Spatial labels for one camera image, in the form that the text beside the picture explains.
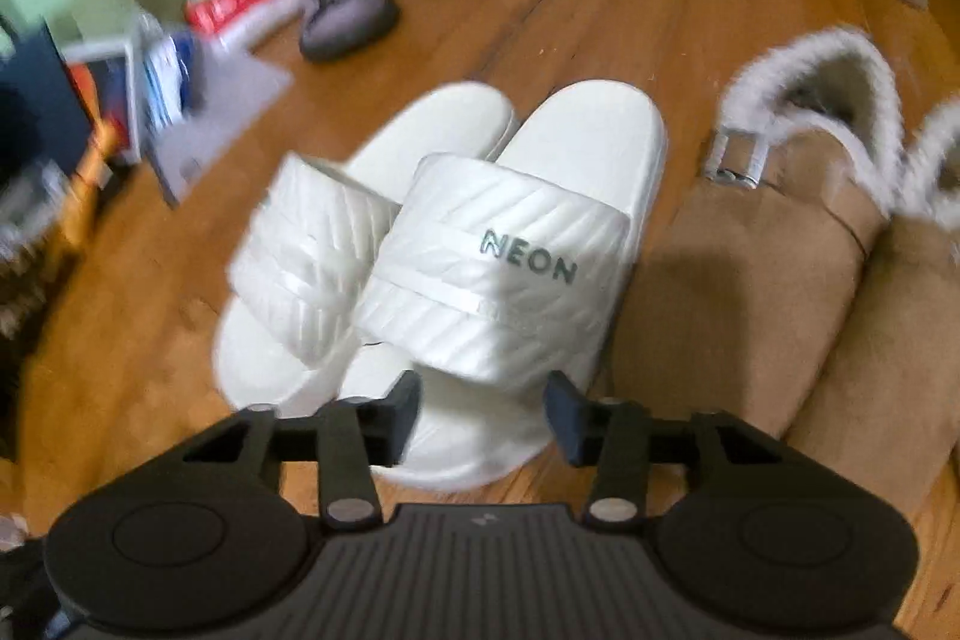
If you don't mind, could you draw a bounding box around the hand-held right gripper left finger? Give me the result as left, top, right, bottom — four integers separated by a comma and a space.
180, 370, 422, 528

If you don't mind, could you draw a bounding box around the tan fleece-lined boot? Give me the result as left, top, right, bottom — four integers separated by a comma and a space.
780, 100, 960, 521
611, 26, 905, 442

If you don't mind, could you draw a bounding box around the grey paper sheet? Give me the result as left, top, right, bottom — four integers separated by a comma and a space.
150, 47, 295, 208

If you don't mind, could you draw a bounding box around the white blue packet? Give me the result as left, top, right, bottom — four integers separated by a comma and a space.
139, 31, 207, 135

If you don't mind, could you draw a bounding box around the dark blue box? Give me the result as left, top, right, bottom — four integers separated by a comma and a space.
0, 21, 98, 184

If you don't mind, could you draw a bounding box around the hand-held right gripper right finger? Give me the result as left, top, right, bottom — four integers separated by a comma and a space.
544, 370, 785, 528

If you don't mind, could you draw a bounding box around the cream ribbed slide sandal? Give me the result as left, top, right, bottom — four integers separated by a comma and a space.
334, 77, 670, 491
212, 81, 518, 420

